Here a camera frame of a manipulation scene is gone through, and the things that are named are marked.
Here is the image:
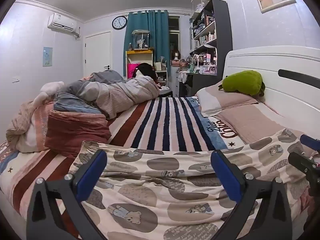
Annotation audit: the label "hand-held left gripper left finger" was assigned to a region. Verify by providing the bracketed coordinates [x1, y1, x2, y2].
[26, 149, 108, 240]

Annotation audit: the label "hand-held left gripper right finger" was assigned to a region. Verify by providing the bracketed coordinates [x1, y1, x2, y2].
[210, 150, 293, 240]

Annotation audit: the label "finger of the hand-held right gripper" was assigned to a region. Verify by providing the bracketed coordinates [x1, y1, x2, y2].
[300, 134, 320, 152]
[287, 152, 320, 175]

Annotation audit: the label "bear print pants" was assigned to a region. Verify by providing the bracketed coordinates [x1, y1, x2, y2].
[71, 127, 320, 240]

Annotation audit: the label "red quilted cloth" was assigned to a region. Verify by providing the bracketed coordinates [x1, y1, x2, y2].
[44, 110, 112, 159]

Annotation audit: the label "pink white pillow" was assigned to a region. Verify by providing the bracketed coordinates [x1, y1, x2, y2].
[195, 80, 259, 117]
[216, 104, 288, 144]

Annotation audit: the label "blue denim cloth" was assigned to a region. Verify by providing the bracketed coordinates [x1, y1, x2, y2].
[54, 92, 100, 114]

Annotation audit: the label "pink crumpled blanket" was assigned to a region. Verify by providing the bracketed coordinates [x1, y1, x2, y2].
[5, 100, 54, 153]

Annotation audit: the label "striped blanket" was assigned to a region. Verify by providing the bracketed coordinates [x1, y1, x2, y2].
[0, 95, 320, 240]

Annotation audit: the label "white bed headboard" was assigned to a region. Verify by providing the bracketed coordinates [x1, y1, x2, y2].
[222, 45, 320, 140]

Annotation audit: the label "grey pink checked duvet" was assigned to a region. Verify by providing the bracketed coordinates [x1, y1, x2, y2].
[54, 70, 160, 120]

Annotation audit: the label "green plush toy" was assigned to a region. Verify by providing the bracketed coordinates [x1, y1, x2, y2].
[218, 70, 265, 97]

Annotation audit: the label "white fluffy cloth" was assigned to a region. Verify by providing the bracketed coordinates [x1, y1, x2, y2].
[40, 81, 65, 98]

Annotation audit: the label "black stool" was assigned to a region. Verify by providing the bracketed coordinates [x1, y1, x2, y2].
[159, 86, 173, 97]

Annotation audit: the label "pink bag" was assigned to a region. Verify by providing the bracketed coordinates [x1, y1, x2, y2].
[127, 63, 140, 79]

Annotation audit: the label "black furry plush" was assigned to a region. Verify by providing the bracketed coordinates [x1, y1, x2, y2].
[135, 63, 157, 79]

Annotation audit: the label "white door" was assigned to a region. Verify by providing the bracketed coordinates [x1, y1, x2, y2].
[84, 31, 112, 78]

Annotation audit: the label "white storage cart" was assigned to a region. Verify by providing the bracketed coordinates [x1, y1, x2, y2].
[154, 62, 168, 87]

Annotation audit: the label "wig on mannequin head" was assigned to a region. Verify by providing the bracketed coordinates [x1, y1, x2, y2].
[171, 50, 182, 67]

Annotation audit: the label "yellow white shelf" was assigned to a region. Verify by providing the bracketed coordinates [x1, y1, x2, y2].
[126, 49, 153, 79]

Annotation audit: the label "dark bookshelf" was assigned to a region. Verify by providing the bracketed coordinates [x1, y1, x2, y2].
[189, 0, 233, 80]

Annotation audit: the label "glass display case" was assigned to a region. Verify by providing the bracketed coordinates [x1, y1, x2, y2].
[132, 29, 151, 50]

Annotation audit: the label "window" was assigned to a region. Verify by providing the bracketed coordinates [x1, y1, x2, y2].
[168, 16, 180, 67]

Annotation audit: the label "white air conditioner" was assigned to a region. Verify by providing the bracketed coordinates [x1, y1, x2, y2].
[47, 13, 81, 38]

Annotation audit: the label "teal curtain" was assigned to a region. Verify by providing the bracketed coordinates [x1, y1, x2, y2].
[123, 10, 170, 80]

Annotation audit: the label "clear display box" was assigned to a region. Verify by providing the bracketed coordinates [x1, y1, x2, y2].
[191, 0, 207, 13]

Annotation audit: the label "small blue wall poster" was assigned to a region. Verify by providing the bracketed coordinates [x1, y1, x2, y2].
[43, 47, 53, 67]

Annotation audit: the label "round wall clock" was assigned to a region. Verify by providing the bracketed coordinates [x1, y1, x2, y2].
[112, 16, 128, 30]

